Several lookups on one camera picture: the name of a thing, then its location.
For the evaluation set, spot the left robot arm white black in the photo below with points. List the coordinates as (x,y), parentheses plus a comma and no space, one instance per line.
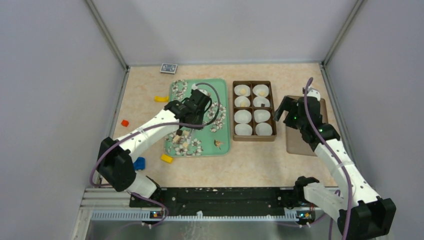
(116,157)

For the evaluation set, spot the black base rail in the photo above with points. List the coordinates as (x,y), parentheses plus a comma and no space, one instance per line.
(225,201)

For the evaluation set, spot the white paper cup near left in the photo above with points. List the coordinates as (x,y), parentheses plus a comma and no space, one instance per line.
(243,129)

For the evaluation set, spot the brown box lid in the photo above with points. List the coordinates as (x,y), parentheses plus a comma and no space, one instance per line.
(295,144)

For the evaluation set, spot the blue card deck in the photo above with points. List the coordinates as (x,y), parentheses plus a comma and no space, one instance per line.
(168,68)

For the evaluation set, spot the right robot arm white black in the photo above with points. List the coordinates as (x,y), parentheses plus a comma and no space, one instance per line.
(359,211)

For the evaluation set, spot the white paper cup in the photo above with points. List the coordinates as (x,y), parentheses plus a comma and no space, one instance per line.
(259,88)
(261,115)
(243,129)
(263,129)
(243,116)
(257,101)
(237,89)
(240,99)

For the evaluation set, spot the yellow block near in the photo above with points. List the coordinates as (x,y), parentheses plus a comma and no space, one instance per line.
(166,158)

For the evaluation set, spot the yellow curved block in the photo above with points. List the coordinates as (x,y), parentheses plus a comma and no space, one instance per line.
(161,99)

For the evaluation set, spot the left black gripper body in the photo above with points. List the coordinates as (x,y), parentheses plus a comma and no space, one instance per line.
(199,119)

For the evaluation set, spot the green floral tray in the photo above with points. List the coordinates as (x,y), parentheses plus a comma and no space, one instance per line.
(214,139)

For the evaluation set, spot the white paper cup far left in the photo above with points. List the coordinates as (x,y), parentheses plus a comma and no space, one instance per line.
(237,89)

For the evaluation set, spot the white paper cup near right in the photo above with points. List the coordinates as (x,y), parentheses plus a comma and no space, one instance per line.
(263,129)

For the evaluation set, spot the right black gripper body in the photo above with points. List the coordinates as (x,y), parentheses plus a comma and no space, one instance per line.
(292,118)

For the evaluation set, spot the brown chocolate box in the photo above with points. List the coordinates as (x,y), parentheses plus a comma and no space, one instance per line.
(271,109)

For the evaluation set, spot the white paper cup far right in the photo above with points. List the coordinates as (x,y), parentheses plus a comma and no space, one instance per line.
(259,88)

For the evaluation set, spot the blue toy car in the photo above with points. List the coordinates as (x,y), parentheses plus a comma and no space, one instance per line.
(139,164)

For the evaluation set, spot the red small block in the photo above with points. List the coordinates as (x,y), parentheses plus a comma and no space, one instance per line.
(125,123)

